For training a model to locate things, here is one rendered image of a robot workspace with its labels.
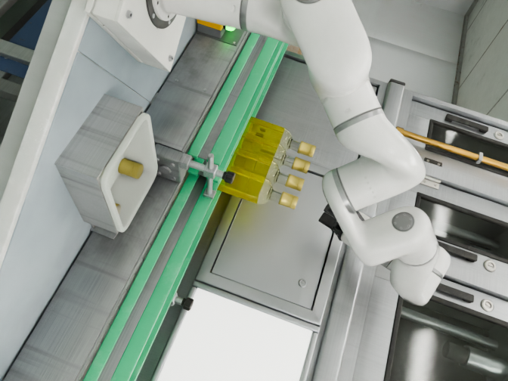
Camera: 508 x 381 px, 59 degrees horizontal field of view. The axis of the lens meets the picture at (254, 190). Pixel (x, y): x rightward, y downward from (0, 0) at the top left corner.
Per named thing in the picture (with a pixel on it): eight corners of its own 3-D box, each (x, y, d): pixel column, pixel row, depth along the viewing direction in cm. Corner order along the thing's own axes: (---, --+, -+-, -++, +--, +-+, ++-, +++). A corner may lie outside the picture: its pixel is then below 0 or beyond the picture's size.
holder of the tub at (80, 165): (88, 232, 99) (121, 244, 98) (54, 163, 75) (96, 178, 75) (125, 171, 107) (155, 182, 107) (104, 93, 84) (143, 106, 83)
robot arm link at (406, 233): (412, 186, 93) (345, 212, 98) (391, 133, 76) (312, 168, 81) (444, 256, 84) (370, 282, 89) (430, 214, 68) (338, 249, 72)
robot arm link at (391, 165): (316, 134, 72) (351, 217, 71) (398, 97, 68) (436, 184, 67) (327, 139, 85) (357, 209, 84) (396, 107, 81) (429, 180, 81)
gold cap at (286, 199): (277, 206, 116) (293, 212, 116) (279, 199, 113) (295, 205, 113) (281, 195, 118) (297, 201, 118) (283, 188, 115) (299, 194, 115)
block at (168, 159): (153, 176, 108) (180, 186, 107) (149, 154, 99) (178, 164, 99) (159, 165, 109) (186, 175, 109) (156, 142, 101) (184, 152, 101)
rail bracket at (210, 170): (180, 190, 109) (228, 207, 108) (177, 150, 94) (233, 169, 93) (185, 180, 110) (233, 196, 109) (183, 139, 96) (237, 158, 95)
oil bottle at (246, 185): (190, 181, 118) (267, 209, 117) (190, 169, 114) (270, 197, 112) (199, 165, 121) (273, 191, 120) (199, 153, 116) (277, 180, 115)
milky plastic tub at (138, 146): (85, 223, 94) (122, 237, 93) (55, 164, 75) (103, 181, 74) (124, 159, 103) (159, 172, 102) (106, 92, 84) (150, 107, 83)
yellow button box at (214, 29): (195, 30, 121) (221, 39, 120) (194, 7, 114) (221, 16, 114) (205, 15, 124) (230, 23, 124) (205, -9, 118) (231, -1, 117)
